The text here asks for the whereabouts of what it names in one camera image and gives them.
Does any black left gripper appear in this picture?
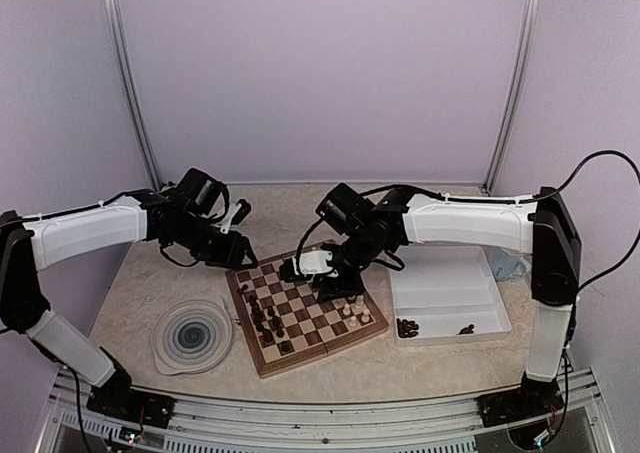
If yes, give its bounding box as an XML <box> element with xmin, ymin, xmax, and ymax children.
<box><xmin>167</xmin><ymin>212</ymin><xmax>258</xmax><ymax>270</ymax></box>

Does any dark chess piece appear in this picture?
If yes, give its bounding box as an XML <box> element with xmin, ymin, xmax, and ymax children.
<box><xmin>248</xmin><ymin>295</ymin><xmax>260</xmax><ymax>310</ymax></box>

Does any wooden chess board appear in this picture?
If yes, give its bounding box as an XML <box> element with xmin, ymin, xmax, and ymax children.
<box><xmin>226</xmin><ymin>251</ymin><xmax>389</xmax><ymax>379</ymax></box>

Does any dark piece back rank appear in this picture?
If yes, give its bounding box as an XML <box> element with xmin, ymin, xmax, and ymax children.
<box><xmin>263</xmin><ymin>330</ymin><xmax>274</xmax><ymax>344</ymax></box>

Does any white plastic tray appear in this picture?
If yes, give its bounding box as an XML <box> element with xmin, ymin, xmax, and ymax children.
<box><xmin>389</xmin><ymin>244</ymin><xmax>512</xmax><ymax>347</ymax></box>

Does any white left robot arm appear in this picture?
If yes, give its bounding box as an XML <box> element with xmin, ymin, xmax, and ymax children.
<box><xmin>1</xmin><ymin>168</ymin><xmax>256</xmax><ymax>418</ymax></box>

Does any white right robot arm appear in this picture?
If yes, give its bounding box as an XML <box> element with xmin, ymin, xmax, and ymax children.
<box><xmin>294</xmin><ymin>184</ymin><xmax>581</xmax><ymax>417</ymax></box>

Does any white chess pieces row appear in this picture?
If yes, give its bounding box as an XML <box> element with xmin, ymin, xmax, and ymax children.
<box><xmin>340</xmin><ymin>295</ymin><xmax>372</xmax><ymax>331</ymax></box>

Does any collapsible silicone bowl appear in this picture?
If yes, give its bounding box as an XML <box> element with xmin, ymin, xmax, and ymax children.
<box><xmin>151</xmin><ymin>296</ymin><xmax>233</xmax><ymax>376</ymax></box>

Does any light blue mug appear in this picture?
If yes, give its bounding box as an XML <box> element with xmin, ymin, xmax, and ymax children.
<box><xmin>488</xmin><ymin>247</ymin><xmax>531</xmax><ymax>281</ymax></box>

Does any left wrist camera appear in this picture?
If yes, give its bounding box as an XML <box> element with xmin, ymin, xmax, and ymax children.
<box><xmin>215</xmin><ymin>198</ymin><xmax>252</xmax><ymax>234</ymax></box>

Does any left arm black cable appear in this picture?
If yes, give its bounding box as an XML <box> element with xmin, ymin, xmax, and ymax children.
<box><xmin>0</xmin><ymin>185</ymin><xmax>231</xmax><ymax>267</ymax></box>

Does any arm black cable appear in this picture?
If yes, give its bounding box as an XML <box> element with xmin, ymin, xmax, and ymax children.
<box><xmin>294</xmin><ymin>148</ymin><xmax>640</xmax><ymax>294</ymax></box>
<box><xmin>0</xmin><ymin>185</ymin><xmax>231</xmax><ymax>267</ymax></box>

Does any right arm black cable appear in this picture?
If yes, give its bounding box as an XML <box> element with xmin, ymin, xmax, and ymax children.
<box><xmin>294</xmin><ymin>148</ymin><xmax>640</xmax><ymax>294</ymax></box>

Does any right aluminium frame post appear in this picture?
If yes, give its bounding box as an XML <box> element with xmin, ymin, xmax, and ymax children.
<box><xmin>482</xmin><ymin>0</ymin><xmax>540</xmax><ymax>195</ymax></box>

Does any aluminium frame post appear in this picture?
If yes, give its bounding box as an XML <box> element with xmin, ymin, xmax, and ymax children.
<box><xmin>103</xmin><ymin>0</ymin><xmax>163</xmax><ymax>191</ymax></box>
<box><xmin>482</xmin><ymin>0</ymin><xmax>540</xmax><ymax>195</ymax></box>

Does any front aluminium rail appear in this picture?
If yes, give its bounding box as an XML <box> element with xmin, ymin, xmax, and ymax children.
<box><xmin>32</xmin><ymin>369</ymin><xmax>619</xmax><ymax>452</ymax></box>

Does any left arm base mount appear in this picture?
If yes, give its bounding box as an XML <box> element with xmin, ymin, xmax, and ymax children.
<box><xmin>87</xmin><ymin>348</ymin><xmax>175</xmax><ymax>429</ymax></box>

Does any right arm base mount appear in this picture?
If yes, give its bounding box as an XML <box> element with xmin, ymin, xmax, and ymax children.
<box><xmin>476</xmin><ymin>376</ymin><xmax>569</xmax><ymax>451</ymax></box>

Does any left aluminium frame post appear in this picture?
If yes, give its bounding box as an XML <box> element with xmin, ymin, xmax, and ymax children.
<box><xmin>103</xmin><ymin>0</ymin><xmax>163</xmax><ymax>191</ymax></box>

